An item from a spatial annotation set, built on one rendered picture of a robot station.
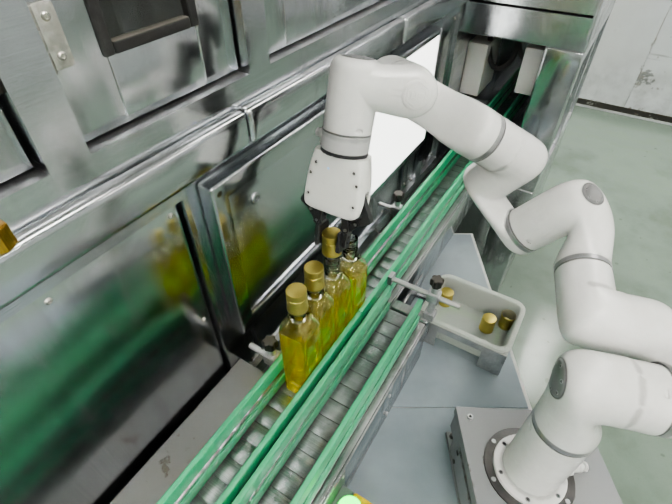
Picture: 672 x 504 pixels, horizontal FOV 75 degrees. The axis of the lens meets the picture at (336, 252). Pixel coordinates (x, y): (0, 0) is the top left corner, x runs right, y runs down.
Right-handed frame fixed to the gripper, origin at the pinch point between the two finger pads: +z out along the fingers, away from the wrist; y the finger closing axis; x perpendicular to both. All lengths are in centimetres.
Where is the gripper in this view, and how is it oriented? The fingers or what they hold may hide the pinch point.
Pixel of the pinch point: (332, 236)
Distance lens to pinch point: 75.9
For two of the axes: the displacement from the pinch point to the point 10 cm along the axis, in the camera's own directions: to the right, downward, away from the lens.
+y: 8.6, 3.5, -3.8
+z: -1.3, 8.6, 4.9
